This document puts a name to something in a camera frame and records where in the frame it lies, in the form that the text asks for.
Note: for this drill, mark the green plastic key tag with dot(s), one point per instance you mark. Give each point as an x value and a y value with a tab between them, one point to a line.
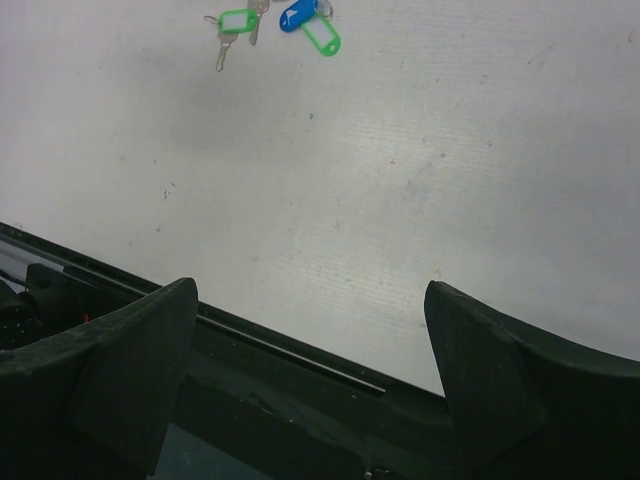
237	21

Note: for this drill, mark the green framed key tag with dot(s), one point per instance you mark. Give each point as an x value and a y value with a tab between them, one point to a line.
322	35

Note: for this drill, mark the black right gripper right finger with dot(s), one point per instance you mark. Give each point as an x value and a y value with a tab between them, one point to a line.
529	404

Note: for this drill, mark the blue plastic key fob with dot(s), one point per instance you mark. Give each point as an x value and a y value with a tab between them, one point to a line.
294	16

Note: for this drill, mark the small silver key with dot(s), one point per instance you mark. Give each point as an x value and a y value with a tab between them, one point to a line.
259	7

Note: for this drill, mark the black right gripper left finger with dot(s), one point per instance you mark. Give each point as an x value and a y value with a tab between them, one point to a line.
95	401

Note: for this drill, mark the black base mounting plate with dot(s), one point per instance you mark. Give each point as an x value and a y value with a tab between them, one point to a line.
252	403

